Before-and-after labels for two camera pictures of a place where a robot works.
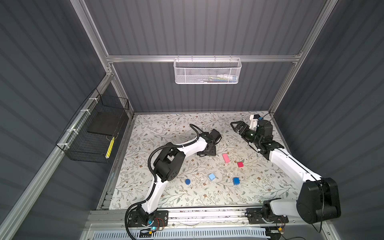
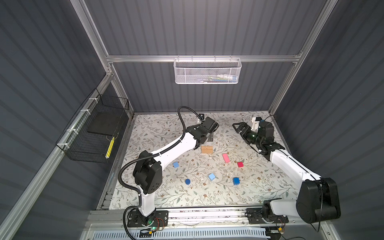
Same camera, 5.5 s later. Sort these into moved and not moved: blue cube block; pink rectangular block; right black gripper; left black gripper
Moved: left black gripper
Not moved: blue cube block; right black gripper; pink rectangular block
